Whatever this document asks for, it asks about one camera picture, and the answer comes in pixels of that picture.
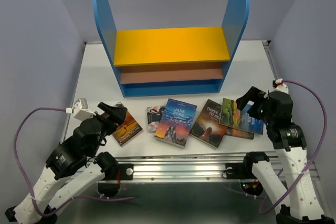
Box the Jane Eyre book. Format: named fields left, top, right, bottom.
left=154, top=99, right=197, bottom=148

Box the blue yellow wooden bookshelf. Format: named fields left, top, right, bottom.
left=92, top=0, right=250, bottom=98

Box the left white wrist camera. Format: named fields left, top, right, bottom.
left=65, top=98, right=94, bottom=121

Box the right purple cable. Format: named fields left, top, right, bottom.
left=258, top=80, right=328, bottom=214

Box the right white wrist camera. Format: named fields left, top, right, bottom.
left=272, top=78, right=289, bottom=93

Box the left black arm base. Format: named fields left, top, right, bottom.
left=97, top=163, right=134, bottom=198

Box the Tale of Two Cities book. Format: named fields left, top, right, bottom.
left=225, top=127, right=254, bottom=140

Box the Animal Farm book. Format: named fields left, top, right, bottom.
left=219, top=98, right=264, bottom=135

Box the Three Days to See book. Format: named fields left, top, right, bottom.
left=190, top=99, right=227, bottom=149

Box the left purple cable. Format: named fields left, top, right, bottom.
left=13, top=107, right=136, bottom=218

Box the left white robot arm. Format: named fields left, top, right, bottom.
left=5, top=99, right=128, bottom=223

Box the Edward Tulane book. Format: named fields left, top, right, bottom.
left=112, top=111, right=143, bottom=147

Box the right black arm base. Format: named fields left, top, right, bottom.
left=222, top=162, right=264, bottom=199

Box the purple cable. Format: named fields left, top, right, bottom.
left=258, top=80, right=328, bottom=214
left=13, top=107, right=136, bottom=218

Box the Little Women book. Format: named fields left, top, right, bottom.
left=146, top=105, right=165, bottom=133

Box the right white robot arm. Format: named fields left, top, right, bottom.
left=236, top=82, right=334, bottom=223

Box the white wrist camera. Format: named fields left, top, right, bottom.
left=272, top=78, right=289, bottom=93
left=65, top=98, right=94, bottom=121

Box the aluminium mounting rail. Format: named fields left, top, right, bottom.
left=60, top=150, right=320, bottom=183

